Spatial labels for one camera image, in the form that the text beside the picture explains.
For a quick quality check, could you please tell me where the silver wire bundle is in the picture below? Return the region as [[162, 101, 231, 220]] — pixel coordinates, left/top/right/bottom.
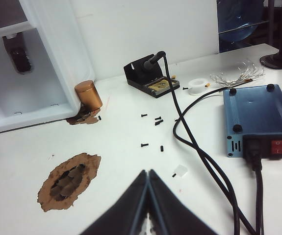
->
[[209, 57, 266, 89]]

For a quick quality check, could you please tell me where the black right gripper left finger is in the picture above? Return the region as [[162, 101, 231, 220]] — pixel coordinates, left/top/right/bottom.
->
[[80, 169, 148, 235]]

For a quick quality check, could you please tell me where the black power cord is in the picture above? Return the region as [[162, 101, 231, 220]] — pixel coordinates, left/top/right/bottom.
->
[[242, 136, 265, 235]]

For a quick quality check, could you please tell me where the black soldering iron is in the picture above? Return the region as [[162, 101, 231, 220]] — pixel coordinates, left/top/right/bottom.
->
[[142, 50, 166, 73]]

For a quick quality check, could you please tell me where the small white plastic block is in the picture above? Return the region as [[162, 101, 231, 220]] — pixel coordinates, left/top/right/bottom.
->
[[174, 165, 189, 178]]

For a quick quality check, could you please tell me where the white solder spool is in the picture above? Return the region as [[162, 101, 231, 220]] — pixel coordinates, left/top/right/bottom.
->
[[187, 78, 210, 96]]

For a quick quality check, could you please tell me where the black looped cable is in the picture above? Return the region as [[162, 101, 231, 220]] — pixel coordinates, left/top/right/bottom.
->
[[172, 87, 242, 235]]

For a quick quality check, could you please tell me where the blue metal power supply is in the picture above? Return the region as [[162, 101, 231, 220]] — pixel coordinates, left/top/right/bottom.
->
[[223, 84, 282, 160]]

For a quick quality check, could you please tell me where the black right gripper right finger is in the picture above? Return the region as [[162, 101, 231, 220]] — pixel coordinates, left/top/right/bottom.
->
[[148, 168, 220, 235]]

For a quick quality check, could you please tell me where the black soldering iron cable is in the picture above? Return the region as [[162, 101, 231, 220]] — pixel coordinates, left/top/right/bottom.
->
[[161, 50, 265, 235]]

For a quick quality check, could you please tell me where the blue water jug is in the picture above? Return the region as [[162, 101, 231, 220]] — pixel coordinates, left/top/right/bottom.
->
[[218, 0, 264, 53]]

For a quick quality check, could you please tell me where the black soldering iron stand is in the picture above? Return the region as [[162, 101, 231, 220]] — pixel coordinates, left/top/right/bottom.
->
[[123, 53, 181, 98]]

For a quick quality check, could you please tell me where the black dispenser tap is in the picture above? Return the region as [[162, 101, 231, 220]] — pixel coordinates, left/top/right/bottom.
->
[[2, 31, 32, 74]]

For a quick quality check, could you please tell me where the copper cylindrical canister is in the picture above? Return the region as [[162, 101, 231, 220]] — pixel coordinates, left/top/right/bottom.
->
[[74, 80, 103, 111]]

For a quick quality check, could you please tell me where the white AUX water dispenser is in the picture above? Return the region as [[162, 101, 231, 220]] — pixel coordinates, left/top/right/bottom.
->
[[0, 0, 97, 135]]

